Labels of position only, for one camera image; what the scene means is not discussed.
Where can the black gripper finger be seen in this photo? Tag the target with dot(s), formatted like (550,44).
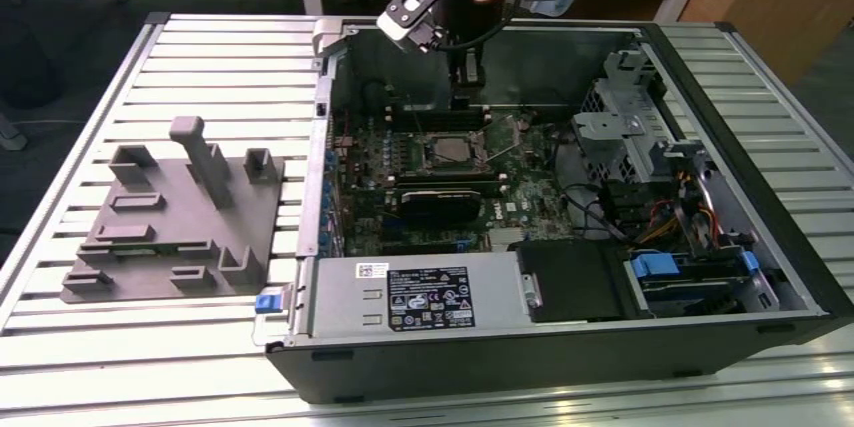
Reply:
(467,79)

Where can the CPU socket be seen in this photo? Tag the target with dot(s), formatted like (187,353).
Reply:
(427,159)

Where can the black RAM stick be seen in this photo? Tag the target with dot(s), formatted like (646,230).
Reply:
(447,187)
(447,177)

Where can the silver drive cage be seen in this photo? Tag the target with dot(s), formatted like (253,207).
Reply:
(600,132)

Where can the green motherboard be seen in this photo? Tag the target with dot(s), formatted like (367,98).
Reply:
(534,197)

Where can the black graphics card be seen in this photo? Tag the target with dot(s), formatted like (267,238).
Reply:
(440,207)

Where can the small silver heat sink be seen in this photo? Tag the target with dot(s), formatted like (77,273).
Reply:
(507,239)

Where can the black plastic shroud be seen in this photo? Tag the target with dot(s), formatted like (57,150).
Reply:
(574,282)

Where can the blue disk carrier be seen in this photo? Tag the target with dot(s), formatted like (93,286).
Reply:
(650,266)

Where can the wooden cabinet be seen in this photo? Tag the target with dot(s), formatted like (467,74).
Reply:
(787,7)

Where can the grey power supply unit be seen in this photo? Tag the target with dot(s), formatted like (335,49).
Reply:
(347,307)

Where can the grey parts rack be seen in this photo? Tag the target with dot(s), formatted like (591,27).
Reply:
(187,227)

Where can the blue case latch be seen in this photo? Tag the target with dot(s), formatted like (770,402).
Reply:
(268,302)

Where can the black PC case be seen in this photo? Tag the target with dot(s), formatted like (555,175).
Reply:
(534,362)

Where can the grey chair foot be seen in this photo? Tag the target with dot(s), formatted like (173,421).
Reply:
(9,139)

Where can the grey corner bracket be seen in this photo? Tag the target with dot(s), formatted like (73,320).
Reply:
(324,37)

